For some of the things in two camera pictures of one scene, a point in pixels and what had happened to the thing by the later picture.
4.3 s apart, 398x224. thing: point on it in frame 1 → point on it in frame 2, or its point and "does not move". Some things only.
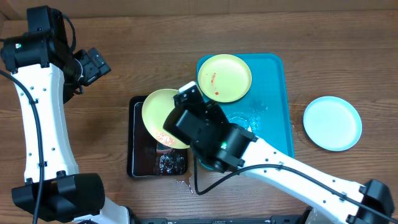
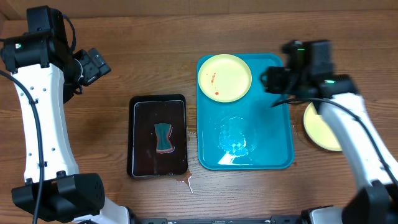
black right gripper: (216, 115) → (273, 81)
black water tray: (147, 157) does not move
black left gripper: (92, 73) does not move
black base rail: (275, 219) does not move
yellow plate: (156, 106) → (318, 130)
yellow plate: (224, 78) does not move
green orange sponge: (170, 154) → (164, 145)
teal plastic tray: (267, 107) does not move
